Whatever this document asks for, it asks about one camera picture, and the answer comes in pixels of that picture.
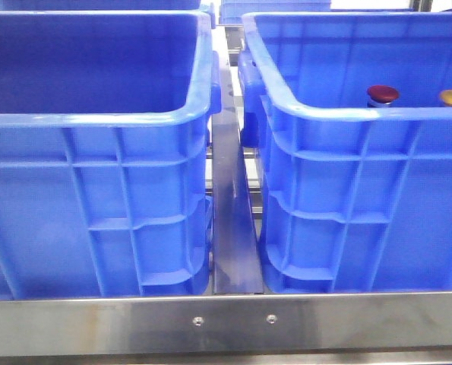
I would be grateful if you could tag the red push button front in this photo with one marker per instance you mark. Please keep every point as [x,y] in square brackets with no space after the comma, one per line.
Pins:
[381,96]

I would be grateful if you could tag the blue plastic source crate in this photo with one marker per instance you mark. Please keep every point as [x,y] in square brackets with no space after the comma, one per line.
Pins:
[103,139]

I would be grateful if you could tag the small blue background crate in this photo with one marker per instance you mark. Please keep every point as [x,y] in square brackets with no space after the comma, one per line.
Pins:
[231,11]

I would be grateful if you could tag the stainless steel front rail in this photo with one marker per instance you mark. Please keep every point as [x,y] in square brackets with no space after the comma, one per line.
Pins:
[229,323]

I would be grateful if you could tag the blue crate behind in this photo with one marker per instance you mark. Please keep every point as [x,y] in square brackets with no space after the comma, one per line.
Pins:
[101,5]

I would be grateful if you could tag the blue plastic target crate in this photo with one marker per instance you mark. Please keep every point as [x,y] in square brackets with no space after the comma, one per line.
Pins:
[356,199]

